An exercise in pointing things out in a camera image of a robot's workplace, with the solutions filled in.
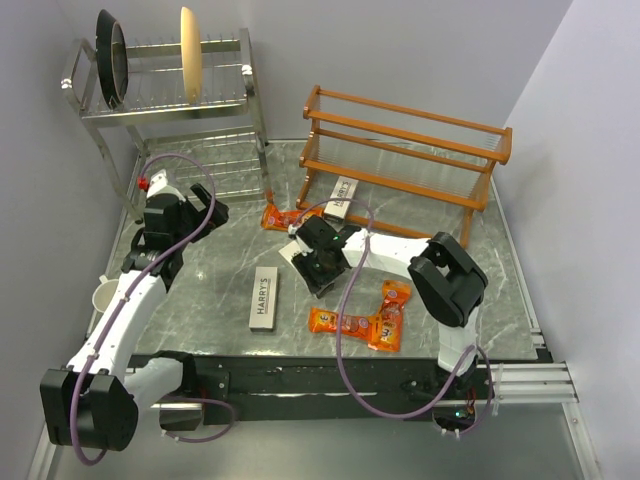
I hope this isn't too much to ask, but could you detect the steel dish rack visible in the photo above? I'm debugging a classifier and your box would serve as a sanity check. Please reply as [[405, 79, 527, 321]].
[[61, 28, 273, 222]]

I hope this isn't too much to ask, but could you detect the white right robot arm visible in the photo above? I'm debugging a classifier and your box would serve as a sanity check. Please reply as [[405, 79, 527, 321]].
[[287, 215, 488, 398]]

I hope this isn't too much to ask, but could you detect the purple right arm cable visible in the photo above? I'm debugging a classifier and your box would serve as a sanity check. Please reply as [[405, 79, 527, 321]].
[[292, 197, 496, 435]]

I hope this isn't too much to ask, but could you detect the orange BIC razor pack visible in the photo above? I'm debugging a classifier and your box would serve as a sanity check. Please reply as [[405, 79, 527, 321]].
[[368, 280, 411, 353], [260, 203, 324, 232], [306, 306, 382, 339]]

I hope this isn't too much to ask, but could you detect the black frying pan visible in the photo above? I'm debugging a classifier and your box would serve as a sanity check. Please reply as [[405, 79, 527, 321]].
[[95, 9, 129, 110]]

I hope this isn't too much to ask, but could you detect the orange wooden shelf rack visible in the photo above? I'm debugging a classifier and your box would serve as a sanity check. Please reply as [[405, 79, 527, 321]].
[[296, 85, 513, 246]]

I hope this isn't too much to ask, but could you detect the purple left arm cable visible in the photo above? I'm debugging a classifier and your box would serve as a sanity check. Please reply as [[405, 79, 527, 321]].
[[69, 152, 239, 466]]

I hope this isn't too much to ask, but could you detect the white cup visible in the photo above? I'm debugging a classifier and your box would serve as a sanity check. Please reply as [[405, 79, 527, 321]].
[[91, 275, 119, 313]]

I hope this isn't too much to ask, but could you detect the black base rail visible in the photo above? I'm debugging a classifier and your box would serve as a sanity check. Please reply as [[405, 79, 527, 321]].
[[127, 352, 554, 424]]

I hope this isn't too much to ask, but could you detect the white Harry's razor box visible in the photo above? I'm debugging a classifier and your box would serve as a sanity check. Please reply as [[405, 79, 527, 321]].
[[249, 267, 278, 332], [324, 176, 358, 221], [278, 240, 305, 268]]

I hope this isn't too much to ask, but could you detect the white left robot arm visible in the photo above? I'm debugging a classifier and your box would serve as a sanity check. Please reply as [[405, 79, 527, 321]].
[[40, 171, 229, 452]]

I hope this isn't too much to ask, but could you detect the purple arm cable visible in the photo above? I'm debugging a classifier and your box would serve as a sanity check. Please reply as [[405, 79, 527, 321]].
[[292, 197, 496, 435], [69, 152, 239, 466]]

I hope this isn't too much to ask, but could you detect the beige plate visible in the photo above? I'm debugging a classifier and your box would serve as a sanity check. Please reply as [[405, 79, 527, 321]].
[[180, 6, 203, 105]]

